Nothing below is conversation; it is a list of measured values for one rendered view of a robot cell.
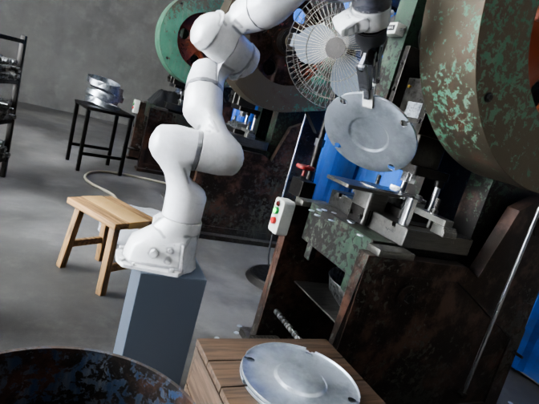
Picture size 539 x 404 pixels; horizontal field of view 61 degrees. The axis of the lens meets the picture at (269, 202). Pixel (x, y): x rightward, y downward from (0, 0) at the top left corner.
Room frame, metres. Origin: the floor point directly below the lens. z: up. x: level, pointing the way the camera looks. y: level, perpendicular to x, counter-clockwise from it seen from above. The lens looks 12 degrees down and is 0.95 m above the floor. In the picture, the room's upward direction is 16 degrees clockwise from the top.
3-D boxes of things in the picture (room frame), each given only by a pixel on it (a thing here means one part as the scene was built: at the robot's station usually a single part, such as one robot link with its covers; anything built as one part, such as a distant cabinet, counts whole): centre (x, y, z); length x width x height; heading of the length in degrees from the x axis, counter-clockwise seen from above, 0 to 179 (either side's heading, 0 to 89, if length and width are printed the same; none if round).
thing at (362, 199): (1.55, -0.30, 0.72); 0.25 x 0.14 x 0.14; 118
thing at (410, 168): (1.64, -0.46, 0.86); 0.20 x 0.16 x 0.05; 28
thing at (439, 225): (1.49, -0.54, 0.76); 0.17 x 0.06 x 0.10; 28
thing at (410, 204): (1.42, -0.43, 0.75); 0.03 x 0.03 x 0.10; 28
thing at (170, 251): (1.20, 0.26, 0.52); 0.22 x 0.19 x 0.14; 113
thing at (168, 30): (4.87, 0.90, 0.87); 1.53 x 0.99 x 1.74; 121
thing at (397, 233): (1.64, -0.46, 0.68); 0.45 x 0.30 x 0.06; 28
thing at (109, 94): (3.96, 1.62, 0.40); 0.45 x 0.40 x 0.79; 40
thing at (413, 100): (1.62, -0.42, 1.04); 0.17 x 0.15 x 0.30; 118
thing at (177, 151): (1.21, 0.26, 0.71); 0.18 x 0.11 x 0.25; 110
